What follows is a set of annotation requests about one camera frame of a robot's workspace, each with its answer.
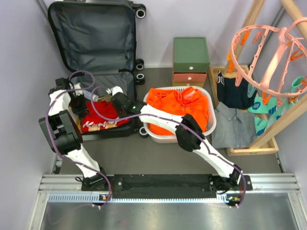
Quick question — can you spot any white plastic basin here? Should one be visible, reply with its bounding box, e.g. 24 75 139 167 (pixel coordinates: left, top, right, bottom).
143 86 216 136

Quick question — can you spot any orange garment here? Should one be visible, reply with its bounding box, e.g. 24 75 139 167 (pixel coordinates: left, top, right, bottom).
146 86 210 132

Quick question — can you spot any black and white suitcase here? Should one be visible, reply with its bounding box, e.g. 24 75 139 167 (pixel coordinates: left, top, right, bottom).
48 0 147 140

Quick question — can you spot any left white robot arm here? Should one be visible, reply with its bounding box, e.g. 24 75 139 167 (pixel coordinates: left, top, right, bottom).
39 78 109 190

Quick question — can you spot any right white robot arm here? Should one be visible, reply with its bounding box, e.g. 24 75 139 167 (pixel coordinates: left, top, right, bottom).
111 92 246 190

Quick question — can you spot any white tube bottle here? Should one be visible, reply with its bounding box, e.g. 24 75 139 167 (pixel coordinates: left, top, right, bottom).
83 90 99 102

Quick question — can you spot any brown glass bottle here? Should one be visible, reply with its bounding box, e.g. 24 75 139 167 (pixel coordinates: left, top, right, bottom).
98 94 112 103

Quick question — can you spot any red printed t-shirt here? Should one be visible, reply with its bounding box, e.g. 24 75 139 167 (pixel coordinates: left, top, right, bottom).
81 101 130 133

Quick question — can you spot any small colourful drawer cabinet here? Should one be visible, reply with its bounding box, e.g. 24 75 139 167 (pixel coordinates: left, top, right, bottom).
172 37 210 87

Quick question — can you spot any dark navy garment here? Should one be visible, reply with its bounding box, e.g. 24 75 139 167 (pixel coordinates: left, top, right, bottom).
216 71 257 110

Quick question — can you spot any grey button shirt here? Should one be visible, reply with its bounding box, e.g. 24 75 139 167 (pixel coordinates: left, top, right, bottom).
212 102 256 149

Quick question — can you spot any teal patterned sock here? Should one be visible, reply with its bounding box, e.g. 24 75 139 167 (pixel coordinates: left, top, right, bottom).
247 76 307 136

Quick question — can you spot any pink round clip hanger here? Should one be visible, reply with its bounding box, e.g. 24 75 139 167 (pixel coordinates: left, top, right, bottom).
227 17 307 105

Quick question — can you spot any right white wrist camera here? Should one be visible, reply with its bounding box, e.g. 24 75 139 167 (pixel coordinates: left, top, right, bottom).
106 86 123 96

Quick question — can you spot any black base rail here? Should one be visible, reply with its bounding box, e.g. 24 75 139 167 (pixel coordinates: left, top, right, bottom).
81 172 253 199

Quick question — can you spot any aluminium frame rail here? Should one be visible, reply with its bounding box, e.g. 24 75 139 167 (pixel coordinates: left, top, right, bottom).
29 140 307 230

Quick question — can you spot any wooden drying rack frame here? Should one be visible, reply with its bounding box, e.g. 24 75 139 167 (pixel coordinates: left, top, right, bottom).
208 0 307 156

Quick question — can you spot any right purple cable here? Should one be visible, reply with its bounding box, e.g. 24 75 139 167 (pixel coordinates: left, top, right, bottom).
91 86 247 208

